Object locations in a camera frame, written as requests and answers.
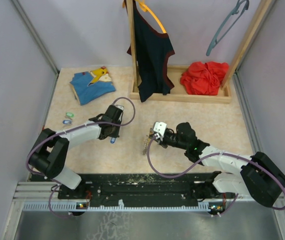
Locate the blue key tag with key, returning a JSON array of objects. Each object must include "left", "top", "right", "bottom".
[{"left": 110, "top": 137, "right": 116, "bottom": 144}]

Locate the metal key organizer ring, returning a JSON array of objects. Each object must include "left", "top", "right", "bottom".
[{"left": 140, "top": 127, "right": 157, "bottom": 155}]

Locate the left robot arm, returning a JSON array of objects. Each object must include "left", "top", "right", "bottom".
[{"left": 27, "top": 105, "right": 124, "bottom": 199}]

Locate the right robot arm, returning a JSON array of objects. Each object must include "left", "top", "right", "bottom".
[{"left": 152, "top": 122, "right": 285, "bottom": 208}]

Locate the green key tag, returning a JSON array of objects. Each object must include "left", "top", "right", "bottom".
[{"left": 65, "top": 112, "right": 74, "bottom": 118}]

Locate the blue key tag upper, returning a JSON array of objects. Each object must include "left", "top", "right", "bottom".
[{"left": 62, "top": 119, "right": 72, "bottom": 125}]

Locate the wooden clothes rack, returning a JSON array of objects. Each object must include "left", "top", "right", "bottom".
[{"left": 123, "top": 0, "right": 275, "bottom": 104}]

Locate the blue pikachu shirt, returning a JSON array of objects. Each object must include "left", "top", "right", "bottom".
[{"left": 70, "top": 66, "right": 116, "bottom": 106}]

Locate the red crumpled cloth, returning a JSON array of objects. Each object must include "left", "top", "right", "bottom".
[{"left": 180, "top": 61, "right": 229, "bottom": 96}]

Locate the dark navy tank top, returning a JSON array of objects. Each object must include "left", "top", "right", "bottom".
[{"left": 133, "top": 3, "right": 175, "bottom": 103}]

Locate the orange clothes hanger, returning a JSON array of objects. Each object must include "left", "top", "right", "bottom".
[{"left": 136, "top": 0, "right": 167, "bottom": 34}]

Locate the teal clothes hanger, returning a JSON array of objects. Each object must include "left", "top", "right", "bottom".
[{"left": 205, "top": 0, "right": 250, "bottom": 57}]

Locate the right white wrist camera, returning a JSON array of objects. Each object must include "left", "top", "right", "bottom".
[{"left": 152, "top": 121, "right": 167, "bottom": 136}]

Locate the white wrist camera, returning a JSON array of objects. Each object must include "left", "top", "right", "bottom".
[
  {"left": 115, "top": 104, "right": 125, "bottom": 111},
  {"left": 152, "top": 121, "right": 167, "bottom": 136}
]

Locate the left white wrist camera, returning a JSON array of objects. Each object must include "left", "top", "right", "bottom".
[{"left": 115, "top": 104, "right": 125, "bottom": 111}]

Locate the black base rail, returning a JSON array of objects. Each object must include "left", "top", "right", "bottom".
[{"left": 56, "top": 171, "right": 235, "bottom": 208}]

